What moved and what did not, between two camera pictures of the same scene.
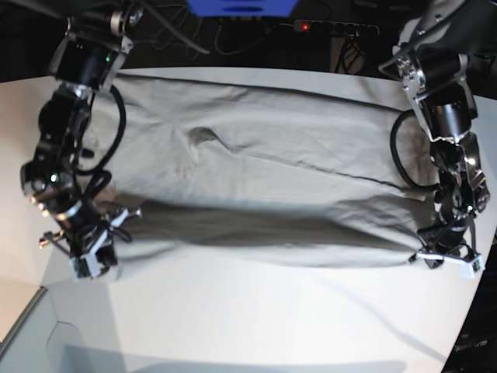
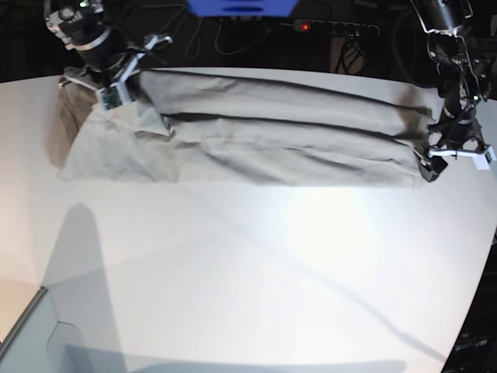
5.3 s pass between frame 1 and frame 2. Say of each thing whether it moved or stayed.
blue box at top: stayed
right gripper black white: moved
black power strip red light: stayed
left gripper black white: moved
